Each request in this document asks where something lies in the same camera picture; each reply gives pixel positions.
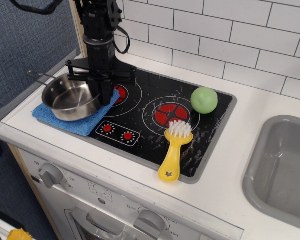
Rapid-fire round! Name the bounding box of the yellow dish brush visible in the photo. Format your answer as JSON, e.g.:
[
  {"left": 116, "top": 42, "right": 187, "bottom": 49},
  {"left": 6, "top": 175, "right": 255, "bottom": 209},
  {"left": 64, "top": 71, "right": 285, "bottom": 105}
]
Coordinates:
[{"left": 158, "top": 120, "right": 194, "bottom": 183}]

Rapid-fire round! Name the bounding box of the grey oven knob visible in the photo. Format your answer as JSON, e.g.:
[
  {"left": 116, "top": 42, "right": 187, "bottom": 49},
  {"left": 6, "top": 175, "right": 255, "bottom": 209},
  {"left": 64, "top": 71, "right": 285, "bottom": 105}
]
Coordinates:
[
  {"left": 133, "top": 210, "right": 166, "bottom": 240},
  {"left": 38, "top": 163, "right": 64, "bottom": 189}
]

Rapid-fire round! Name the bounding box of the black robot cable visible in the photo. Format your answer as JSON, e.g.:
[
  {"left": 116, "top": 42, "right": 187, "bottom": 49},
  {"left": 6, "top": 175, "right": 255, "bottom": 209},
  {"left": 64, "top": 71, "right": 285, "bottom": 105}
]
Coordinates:
[{"left": 9, "top": 0, "right": 131, "bottom": 55}]

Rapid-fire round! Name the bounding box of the grey sink basin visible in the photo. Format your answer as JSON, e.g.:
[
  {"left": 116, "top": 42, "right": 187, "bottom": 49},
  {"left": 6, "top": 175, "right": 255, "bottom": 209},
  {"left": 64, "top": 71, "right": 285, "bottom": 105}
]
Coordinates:
[{"left": 242, "top": 115, "right": 300, "bottom": 229}]

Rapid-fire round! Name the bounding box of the white toy oven front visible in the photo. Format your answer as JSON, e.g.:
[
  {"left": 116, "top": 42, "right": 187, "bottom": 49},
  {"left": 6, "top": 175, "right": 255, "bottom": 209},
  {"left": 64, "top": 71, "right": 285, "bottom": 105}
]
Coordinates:
[{"left": 20, "top": 150, "right": 244, "bottom": 240}]

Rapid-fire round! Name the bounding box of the grey right oven knob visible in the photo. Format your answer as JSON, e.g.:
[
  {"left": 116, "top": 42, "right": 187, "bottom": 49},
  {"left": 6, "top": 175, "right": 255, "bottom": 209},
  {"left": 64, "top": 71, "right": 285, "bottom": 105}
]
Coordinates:
[{"left": 133, "top": 210, "right": 166, "bottom": 240}]

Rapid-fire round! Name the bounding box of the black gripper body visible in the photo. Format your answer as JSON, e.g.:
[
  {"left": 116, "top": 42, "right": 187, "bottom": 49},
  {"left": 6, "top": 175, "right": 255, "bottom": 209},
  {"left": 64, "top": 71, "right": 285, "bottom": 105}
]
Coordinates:
[{"left": 65, "top": 41, "right": 137, "bottom": 84}]

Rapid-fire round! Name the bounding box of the folded blue towel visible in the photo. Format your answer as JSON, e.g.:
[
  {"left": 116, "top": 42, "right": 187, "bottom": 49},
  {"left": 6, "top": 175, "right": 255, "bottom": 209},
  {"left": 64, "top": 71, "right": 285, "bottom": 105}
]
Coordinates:
[{"left": 32, "top": 89, "right": 120, "bottom": 137}]

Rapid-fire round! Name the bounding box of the black toy stovetop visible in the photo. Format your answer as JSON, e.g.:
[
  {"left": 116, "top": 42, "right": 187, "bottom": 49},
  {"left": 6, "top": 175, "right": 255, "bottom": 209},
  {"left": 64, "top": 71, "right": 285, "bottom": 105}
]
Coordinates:
[{"left": 85, "top": 69, "right": 237, "bottom": 184}]

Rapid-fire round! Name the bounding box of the yellow object bottom left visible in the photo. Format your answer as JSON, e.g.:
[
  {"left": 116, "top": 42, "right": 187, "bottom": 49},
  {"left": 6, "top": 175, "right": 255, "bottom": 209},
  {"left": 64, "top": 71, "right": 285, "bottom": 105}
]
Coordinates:
[{"left": 7, "top": 228, "right": 33, "bottom": 240}]

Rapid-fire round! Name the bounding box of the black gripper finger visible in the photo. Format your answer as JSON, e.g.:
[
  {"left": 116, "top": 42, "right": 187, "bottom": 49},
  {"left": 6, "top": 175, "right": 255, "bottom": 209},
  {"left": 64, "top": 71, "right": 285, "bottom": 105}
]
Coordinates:
[
  {"left": 101, "top": 79, "right": 114, "bottom": 106},
  {"left": 87, "top": 78, "right": 102, "bottom": 98}
]

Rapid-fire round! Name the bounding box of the small stainless steel pot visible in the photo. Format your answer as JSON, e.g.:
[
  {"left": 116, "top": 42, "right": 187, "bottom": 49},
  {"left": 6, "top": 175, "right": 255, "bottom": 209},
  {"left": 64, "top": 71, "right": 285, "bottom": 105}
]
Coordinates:
[{"left": 41, "top": 74, "right": 103, "bottom": 122}]

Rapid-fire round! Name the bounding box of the green ball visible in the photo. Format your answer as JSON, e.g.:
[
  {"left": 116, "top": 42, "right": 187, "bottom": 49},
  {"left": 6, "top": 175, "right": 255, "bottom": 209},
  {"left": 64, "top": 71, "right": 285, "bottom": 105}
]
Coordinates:
[{"left": 190, "top": 87, "right": 218, "bottom": 114}]

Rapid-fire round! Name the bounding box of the grey left oven knob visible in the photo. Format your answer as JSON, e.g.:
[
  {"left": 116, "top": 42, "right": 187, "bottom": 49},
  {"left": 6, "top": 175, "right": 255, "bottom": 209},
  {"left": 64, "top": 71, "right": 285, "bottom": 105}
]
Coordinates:
[{"left": 38, "top": 163, "right": 64, "bottom": 189}]

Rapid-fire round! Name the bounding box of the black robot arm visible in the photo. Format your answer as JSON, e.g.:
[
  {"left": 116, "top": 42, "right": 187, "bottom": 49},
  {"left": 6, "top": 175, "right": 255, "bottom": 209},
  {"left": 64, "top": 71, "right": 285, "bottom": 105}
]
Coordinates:
[{"left": 66, "top": 0, "right": 137, "bottom": 106}]

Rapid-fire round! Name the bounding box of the wooden side post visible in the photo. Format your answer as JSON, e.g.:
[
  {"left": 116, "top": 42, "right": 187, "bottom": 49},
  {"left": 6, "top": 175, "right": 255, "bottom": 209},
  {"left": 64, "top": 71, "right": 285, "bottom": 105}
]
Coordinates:
[{"left": 69, "top": 0, "right": 88, "bottom": 58}]

